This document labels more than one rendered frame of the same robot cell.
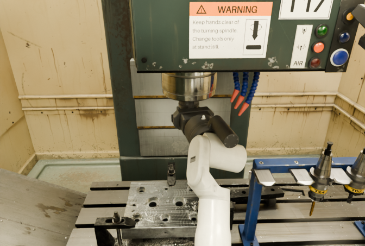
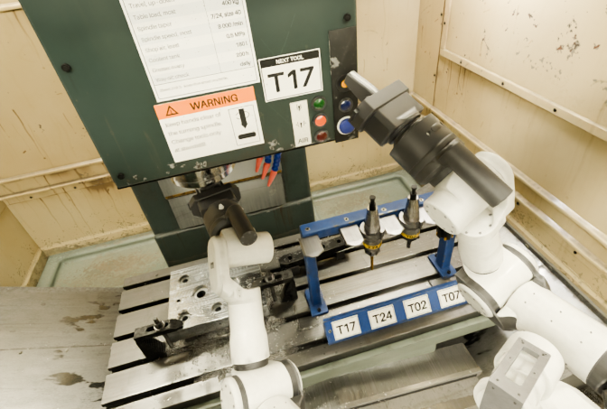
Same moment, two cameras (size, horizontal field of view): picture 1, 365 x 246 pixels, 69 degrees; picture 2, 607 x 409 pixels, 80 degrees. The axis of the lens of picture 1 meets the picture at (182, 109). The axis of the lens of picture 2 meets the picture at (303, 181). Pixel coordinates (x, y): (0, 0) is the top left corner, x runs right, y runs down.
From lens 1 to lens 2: 24 cm
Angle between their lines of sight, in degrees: 13
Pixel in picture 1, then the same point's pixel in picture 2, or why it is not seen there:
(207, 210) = (236, 317)
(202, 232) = (234, 340)
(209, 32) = (190, 132)
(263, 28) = (252, 115)
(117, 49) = not seen: hidden behind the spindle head
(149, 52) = (124, 167)
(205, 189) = (228, 296)
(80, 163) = (107, 247)
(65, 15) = (16, 60)
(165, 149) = not seen: hidden behind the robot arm
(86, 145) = (109, 224)
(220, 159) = (243, 258)
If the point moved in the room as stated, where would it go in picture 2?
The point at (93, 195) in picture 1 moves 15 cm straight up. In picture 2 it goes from (129, 296) to (111, 268)
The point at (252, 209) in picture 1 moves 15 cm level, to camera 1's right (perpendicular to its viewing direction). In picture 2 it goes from (311, 276) to (360, 264)
